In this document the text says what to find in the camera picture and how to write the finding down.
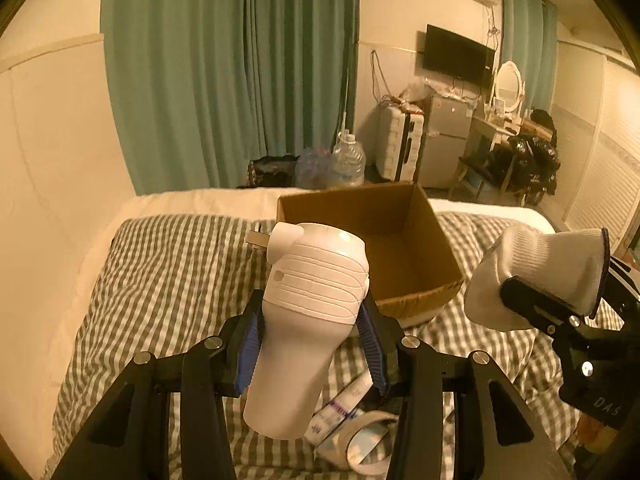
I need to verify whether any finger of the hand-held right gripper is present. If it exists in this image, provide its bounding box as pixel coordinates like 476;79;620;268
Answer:
501;276;587;335

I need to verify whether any green checked blanket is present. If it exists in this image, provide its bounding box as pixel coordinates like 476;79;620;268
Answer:
44;212;640;480

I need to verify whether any narrow green curtain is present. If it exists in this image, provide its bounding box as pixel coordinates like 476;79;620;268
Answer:
500;0;559;117

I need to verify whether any small silver fridge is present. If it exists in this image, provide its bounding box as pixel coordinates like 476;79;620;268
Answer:
416;93;475;189

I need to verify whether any pile of black clothes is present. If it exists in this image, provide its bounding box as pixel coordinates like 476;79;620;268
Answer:
487;109;562;207

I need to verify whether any white plastic bottle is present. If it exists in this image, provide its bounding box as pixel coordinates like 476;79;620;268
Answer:
242;221;371;440

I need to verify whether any white louvered wardrobe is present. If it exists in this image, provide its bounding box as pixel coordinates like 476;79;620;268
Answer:
564;40;640;258

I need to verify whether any white tube with blue print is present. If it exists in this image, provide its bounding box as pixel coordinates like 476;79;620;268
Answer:
304;374;377;447

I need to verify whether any white oval vanity mirror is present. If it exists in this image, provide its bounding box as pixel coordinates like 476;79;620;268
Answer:
492;60;527;116

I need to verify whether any white suitcase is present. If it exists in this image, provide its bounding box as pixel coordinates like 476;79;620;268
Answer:
377;104;427;184

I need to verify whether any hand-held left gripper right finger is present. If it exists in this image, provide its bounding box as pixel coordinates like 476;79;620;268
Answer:
356;299;572;480

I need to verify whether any wide green curtain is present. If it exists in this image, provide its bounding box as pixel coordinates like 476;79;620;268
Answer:
100;0;362;196

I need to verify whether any clear water jug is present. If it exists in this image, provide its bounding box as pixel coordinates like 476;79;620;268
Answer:
332;130;367;189

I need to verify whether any black wall television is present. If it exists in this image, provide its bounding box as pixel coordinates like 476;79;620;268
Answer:
422;23;497;86

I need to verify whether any wooden chair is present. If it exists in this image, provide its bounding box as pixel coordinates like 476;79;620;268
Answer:
448;150;517;202

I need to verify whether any cardboard box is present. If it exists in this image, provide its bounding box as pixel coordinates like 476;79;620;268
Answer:
276;182;465;322

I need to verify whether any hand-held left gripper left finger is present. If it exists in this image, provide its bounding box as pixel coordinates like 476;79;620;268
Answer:
50;289;264;480

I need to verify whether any dark patterned bag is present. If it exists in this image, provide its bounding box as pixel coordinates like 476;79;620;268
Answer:
248;155;302;190

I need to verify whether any clear plastic bag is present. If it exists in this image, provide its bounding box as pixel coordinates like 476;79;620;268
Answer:
294;146;335;190

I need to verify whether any white sock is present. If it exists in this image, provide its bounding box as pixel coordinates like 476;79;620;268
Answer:
464;226;610;333

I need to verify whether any white vanity desk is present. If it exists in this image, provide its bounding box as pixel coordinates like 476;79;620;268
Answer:
464;112;538;161

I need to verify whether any roll of tape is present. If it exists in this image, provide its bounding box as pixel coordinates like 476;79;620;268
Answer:
316;409;402;473

